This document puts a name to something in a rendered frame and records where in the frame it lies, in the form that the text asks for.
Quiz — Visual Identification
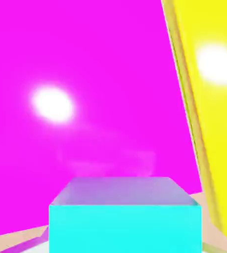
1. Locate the large yellow box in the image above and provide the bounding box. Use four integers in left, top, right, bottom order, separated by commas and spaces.
160, 0, 227, 251

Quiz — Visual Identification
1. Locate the large magenta box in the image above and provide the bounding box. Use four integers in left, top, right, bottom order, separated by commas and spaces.
0, 0, 203, 239

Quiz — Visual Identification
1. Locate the small cyan cube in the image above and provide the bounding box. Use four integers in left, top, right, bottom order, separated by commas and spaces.
48, 176, 202, 253

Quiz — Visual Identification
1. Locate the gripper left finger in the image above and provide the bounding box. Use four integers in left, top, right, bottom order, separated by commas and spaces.
23, 241, 50, 253

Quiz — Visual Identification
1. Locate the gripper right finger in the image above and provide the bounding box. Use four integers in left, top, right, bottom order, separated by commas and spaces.
201, 242, 227, 253

